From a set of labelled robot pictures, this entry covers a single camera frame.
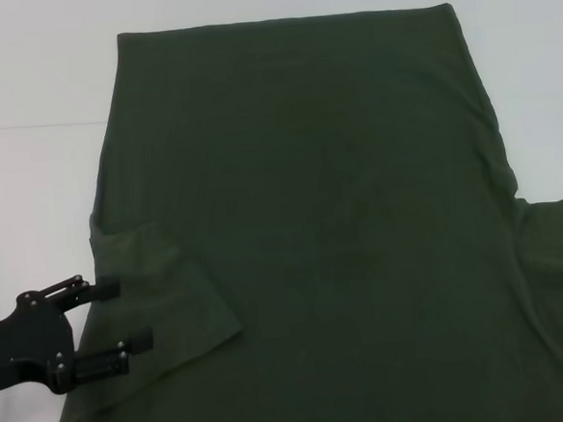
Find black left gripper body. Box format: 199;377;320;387
0;287;82;401

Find dark green shirt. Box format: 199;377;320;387
21;0;563;422

